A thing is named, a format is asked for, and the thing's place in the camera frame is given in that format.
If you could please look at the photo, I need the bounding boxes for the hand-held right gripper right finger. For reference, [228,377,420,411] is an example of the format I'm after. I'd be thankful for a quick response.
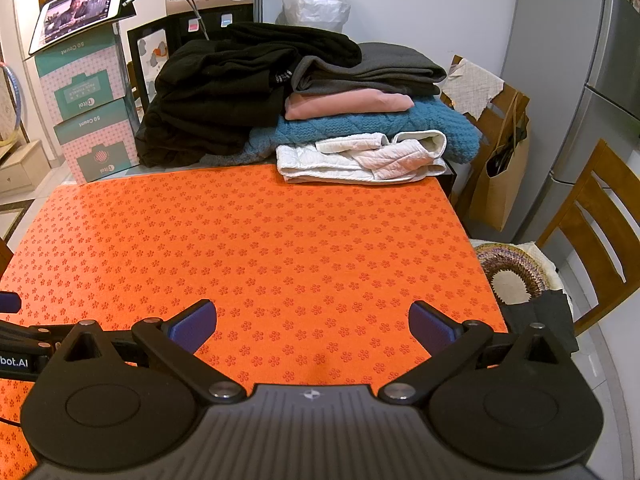
[378,301,577,406]

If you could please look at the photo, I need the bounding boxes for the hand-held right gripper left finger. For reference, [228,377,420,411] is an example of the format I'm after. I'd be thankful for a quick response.
[42,299,247,403]

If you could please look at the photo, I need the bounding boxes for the black clothes heap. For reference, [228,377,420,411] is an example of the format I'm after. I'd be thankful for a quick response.
[134,22,362,169]

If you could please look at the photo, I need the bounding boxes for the woven round seat cushion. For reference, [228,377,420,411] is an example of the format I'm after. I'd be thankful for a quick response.
[472,241,559,307]

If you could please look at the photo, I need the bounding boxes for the orange flower-print mat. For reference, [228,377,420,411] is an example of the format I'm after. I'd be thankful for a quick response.
[0,162,508,479]

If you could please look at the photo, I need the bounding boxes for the low cream cabinet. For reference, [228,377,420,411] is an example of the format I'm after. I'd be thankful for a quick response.
[0,140,51,194]

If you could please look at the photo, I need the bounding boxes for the brown paper bag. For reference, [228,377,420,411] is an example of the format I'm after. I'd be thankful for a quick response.
[467,77,531,233]

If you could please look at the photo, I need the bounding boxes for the pink dotted carton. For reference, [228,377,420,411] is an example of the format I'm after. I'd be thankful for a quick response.
[54,95,142,186]

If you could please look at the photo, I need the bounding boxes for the white quilted jacket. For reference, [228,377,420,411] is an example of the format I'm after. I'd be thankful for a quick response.
[276,130,448,184]

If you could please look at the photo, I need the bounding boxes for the hula hoop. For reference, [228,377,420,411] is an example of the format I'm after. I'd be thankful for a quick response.
[0,62,24,147]

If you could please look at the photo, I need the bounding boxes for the teal knit sweater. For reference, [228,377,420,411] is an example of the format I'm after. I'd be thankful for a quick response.
[200,97,484,167]

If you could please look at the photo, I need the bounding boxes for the teal and pink carton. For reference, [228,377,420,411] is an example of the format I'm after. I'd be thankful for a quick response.
[34,25,130,125]

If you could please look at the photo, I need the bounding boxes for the folded pink garment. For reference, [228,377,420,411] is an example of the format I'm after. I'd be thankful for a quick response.
[285,88,415,121]

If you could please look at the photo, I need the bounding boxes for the beige cloth piece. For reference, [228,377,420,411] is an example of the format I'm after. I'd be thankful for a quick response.
[442,57,505,121]

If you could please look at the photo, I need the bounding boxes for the folded dark grey garment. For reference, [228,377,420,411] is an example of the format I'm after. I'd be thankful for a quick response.
[291,42,447,99]

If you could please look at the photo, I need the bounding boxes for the black framed white board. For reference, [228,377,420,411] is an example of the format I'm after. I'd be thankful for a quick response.
[127,15,174,112]

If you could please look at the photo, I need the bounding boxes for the tablet on stand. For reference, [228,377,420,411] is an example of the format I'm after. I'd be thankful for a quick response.
[28,0,139,56]

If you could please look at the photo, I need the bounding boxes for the silver refrigerator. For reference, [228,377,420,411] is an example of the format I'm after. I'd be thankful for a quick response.
[549,0,640,187]

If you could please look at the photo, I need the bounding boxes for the translucent plastic bag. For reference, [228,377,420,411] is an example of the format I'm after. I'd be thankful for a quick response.
[281,0,351,37]

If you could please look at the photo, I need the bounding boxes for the grey charging cables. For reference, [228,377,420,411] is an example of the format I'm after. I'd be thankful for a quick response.
[126,0,211,41]

